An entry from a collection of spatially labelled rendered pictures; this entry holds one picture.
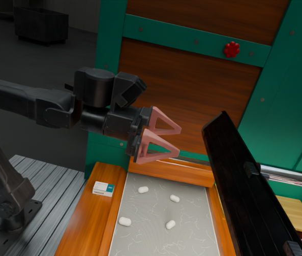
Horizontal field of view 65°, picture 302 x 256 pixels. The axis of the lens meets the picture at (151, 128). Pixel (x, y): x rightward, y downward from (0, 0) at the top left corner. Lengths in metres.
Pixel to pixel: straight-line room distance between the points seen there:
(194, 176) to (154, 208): 0.17
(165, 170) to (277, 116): 0.40
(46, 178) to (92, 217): 0.33
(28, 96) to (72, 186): 0.49
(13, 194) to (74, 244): 0.19
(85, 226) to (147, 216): 0.19
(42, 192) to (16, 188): 0.23
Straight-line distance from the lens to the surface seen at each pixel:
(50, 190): 0.93
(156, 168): 0.82
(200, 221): 0.82
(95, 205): 0.75
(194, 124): 0.82
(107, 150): 0.87
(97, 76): 0.45
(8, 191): 0.70
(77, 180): 0.97
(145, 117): 0.48
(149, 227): 0.75
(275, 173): 0.42
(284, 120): 0.89
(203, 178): 0.85
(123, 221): 0.73
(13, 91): 0.55
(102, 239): 0.68
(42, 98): 0.51
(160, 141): 0.43
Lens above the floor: 1.30
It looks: 27 degrees down
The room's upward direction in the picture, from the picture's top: 13 degrees clockwise
